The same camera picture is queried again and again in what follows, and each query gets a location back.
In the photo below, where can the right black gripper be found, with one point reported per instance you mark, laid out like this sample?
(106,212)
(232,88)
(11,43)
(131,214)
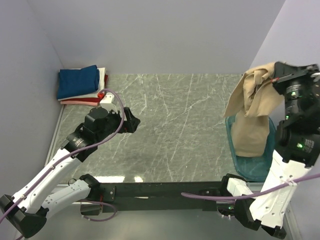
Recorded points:
(283,72)

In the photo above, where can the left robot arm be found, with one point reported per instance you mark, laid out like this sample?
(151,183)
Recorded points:
(29,209)

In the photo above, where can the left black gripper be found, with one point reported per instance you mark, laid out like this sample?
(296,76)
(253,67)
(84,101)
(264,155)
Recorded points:
(130,124)

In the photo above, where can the folded pink t shirt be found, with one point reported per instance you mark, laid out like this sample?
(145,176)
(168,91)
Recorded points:
(87,102)

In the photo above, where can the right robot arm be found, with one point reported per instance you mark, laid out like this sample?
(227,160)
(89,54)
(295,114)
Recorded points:
(297,147)

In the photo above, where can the folded white t shirt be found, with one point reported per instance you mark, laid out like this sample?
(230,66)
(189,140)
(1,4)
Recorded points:
(98,85)

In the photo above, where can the teal plastic bin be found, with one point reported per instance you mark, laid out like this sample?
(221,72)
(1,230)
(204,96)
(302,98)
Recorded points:
(253,169)

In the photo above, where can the beige t shirt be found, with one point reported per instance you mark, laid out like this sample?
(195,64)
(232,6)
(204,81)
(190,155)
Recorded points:
(251,102)

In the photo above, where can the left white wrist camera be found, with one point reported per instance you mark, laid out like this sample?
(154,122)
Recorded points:
(108,102)

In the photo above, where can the black base beam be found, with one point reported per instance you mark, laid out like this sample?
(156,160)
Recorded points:
(155,196)

